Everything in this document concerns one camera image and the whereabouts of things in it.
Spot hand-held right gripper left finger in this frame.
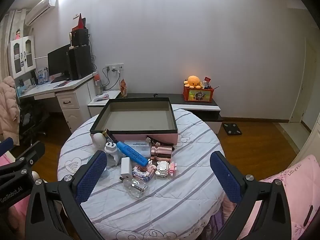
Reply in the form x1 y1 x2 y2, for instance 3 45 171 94
25 151 108 240

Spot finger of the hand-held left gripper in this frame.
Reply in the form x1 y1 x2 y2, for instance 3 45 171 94
0 141 46 180
0 137 14 158

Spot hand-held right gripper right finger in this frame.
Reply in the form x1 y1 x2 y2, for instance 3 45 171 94
209 151 293 240

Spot white plug adapter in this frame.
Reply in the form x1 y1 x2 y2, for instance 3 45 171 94
104 141 119 167

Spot white egg-shaped object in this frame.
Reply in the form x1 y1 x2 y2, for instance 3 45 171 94
93 133 108 153

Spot clear glass bottle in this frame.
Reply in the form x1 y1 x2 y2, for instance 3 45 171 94
119 176 148 200

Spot rose gold metal canister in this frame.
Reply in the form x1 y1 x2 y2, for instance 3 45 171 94
150 142 173 162

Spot black and pink storage box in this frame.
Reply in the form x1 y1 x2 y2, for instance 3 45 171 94
89 97 179 151

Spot black office chair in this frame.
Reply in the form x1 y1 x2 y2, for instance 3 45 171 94
19 97 50 140

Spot white charger block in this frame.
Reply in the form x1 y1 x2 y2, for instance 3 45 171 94
120 157 133 180

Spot pink puffer jacket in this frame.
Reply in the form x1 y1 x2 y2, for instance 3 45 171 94
0 76 20 146

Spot black gold lipstick tube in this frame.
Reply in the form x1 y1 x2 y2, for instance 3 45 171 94
101 128 116 144

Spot blue highlighter pen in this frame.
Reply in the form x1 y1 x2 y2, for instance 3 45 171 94
116 141 148 166

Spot black bathroom scale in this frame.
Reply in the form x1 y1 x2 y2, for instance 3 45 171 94
223 122 242 136

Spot pink blue brick figure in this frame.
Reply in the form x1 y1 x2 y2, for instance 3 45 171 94
132 160 157 182

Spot striped white tablecloth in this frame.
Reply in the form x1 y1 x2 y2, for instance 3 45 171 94
57 107 227 240

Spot clear plastic floss box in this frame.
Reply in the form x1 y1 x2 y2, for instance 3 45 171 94
122 140 152 159

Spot white pink brick figure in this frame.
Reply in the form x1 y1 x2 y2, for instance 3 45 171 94
155 160 177 177

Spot white desk with drawers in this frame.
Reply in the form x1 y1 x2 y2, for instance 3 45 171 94
17 74 97 134

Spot black hair clip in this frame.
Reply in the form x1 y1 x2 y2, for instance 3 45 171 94
146 135 175 147

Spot black white low cabinet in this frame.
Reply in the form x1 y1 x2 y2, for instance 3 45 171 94
87 90 223 134

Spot pink quilt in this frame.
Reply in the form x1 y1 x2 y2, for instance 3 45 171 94
236 154 318 240

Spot blue white box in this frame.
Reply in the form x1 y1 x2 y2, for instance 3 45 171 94
36 68 49 85

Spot orange printed box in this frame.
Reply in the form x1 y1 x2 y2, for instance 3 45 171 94
183 84 215 103

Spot white glass-door cabinet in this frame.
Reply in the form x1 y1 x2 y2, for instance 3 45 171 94
7 35 37 79

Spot red-lid clear bottle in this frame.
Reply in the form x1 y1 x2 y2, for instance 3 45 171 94
94 71 104 96

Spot black computer monitor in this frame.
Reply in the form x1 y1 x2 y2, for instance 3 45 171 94
47 44 72 77

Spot orange octopus plush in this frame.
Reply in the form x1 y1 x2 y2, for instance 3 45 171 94
184 75 203 89

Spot black computer tower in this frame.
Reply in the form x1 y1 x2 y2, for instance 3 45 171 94
68 45 93 80

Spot white curtain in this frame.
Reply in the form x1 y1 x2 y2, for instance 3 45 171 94
0 11 27 80

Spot white door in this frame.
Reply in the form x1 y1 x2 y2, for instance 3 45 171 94
289 37 317 124

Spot white air conditioner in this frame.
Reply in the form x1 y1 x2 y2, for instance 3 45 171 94
25 0 58 26

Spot red cone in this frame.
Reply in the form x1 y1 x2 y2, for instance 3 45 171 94
72 13 86 30

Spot black power cable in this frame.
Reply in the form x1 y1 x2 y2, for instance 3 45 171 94
101 67 121 91

